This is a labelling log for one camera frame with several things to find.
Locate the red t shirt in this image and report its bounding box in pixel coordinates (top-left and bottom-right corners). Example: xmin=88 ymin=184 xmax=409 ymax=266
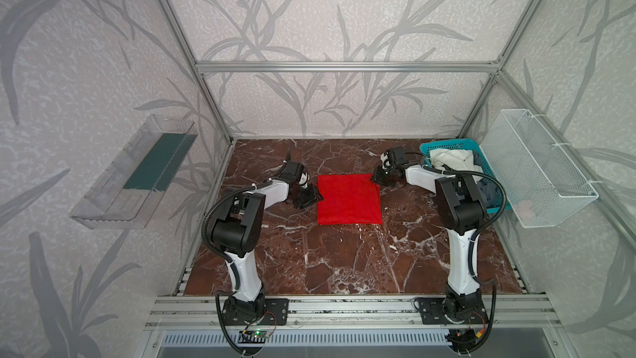
xmin=317 ymin=173 xmax=383 ymax=225

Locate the teal plastic laundry basket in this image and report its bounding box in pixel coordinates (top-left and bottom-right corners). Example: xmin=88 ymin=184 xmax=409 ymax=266
xmin=420 ymin=139 xmax=499 ymax=215

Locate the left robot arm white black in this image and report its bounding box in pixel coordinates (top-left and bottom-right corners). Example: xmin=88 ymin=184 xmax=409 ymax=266
xmin=200 ymin=158 xmax=322 ymax=325

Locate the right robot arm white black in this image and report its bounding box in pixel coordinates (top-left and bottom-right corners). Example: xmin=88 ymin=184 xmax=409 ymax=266
xmin=372 ymin=147 xmax=488 ymax=323

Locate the white t shirt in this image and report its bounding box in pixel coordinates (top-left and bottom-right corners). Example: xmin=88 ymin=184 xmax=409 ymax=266
xmin=428 ymin=149 xmax=483 ymax=173

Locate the grey t shirt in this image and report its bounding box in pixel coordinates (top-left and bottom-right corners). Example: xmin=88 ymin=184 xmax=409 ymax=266
xmin=473 ymin=151 xmax=501 ymax=209

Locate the green circuit board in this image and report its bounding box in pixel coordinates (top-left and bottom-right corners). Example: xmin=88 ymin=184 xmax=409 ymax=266
xmin=238 ymin=329 xmax=274 ymax=344

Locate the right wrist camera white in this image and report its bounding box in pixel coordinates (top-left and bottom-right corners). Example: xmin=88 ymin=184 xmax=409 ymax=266
xmin=380 ymin=152 xmax=392 ymax=168

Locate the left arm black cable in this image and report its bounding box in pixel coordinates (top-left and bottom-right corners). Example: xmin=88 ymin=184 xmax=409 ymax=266
xmin=200 ymin=151 xmax=294 ymax=357

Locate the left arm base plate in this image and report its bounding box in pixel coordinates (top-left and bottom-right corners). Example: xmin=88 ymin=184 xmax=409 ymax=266
xmin=221 ymin=297 xmax=290 ymax=326

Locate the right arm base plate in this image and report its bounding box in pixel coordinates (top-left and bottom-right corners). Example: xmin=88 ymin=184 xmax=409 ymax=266
xmin=412 ymin=297 xmax=490 ymax=328

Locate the white wire mesh basket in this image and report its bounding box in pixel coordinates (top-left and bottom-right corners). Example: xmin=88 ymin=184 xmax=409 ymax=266
xmin=480 ymin=109 xmax=599 ymax=229

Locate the clear acrylic wall shelf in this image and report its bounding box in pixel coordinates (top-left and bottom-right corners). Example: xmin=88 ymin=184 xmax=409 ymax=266
xmin=70 ymin=114 xmax=198 ymax=230

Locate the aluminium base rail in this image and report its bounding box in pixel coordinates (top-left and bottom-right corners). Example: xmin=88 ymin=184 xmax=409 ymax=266
xmin=143 ymin=294 xmax=563 ymax=331

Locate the aluminium frame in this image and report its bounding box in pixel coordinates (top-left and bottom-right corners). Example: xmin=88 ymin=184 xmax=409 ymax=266
xmin=136 ymin=0 xmax=636 ymax=331

